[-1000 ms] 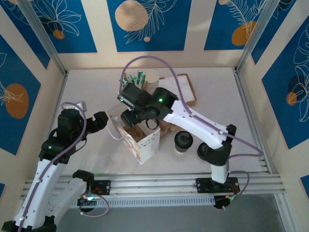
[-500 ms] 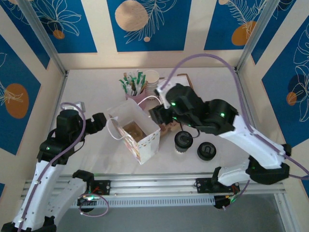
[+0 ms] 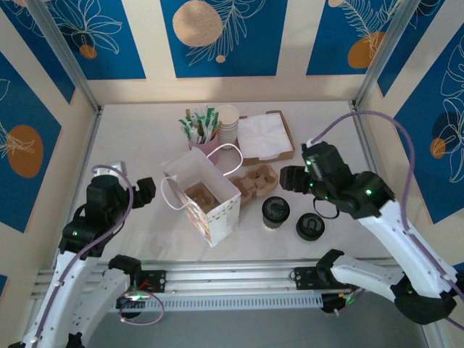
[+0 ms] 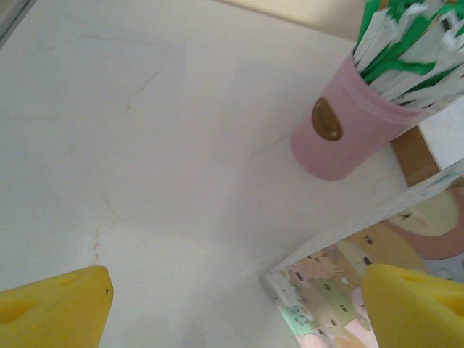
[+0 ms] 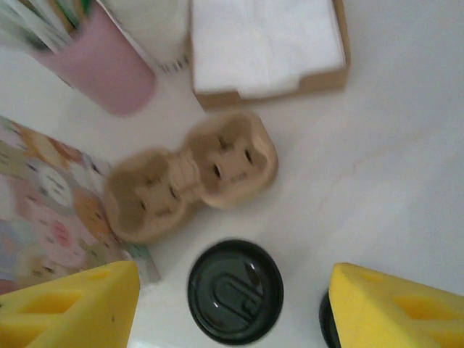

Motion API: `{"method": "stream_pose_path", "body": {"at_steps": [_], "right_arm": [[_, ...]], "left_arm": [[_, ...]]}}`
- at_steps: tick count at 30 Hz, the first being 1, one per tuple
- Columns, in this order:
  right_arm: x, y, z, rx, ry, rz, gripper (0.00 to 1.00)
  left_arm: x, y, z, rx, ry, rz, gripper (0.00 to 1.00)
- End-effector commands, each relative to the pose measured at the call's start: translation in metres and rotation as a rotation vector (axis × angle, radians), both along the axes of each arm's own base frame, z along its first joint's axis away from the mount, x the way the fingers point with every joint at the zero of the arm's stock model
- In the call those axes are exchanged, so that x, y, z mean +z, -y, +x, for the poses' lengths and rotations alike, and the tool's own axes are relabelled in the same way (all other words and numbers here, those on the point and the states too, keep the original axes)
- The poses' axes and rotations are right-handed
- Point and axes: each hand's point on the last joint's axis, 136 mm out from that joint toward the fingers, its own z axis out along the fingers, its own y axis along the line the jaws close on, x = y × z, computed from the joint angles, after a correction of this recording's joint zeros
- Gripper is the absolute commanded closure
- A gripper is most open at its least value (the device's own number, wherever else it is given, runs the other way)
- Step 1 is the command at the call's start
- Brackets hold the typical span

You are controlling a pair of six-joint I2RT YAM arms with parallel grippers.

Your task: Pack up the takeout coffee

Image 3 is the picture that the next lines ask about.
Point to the black plastic cup lid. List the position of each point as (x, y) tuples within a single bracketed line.
[(276, 208), (310, 226)]

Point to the white paper gift bag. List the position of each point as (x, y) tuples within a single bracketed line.
[(195, 165)]

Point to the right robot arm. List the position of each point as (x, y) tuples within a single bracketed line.
[(398, 246)]

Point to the brown cardboard napkin tray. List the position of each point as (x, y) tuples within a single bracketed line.
[(266, 159)]

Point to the white paper napkin stack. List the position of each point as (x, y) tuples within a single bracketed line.
[(264, 133)]

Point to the green white sugar packet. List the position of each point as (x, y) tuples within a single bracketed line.
[(209, 116), (183, 123), (215, 120), (189, 133)]

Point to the pink cup with oval label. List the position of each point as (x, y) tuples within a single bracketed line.
[(203, 148)]

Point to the printed white paper cup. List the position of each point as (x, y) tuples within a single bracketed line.
[(227, 141)]

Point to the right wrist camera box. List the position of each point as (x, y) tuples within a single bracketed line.
[(309, 144)]

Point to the aluminium table side rail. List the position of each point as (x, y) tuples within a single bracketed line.
[(88, 145), (362, 137)]

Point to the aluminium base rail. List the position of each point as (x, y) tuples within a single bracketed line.
[(217, 277)]

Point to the aluminium frame post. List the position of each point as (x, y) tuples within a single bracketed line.
[(65, 54), (388, 50)]

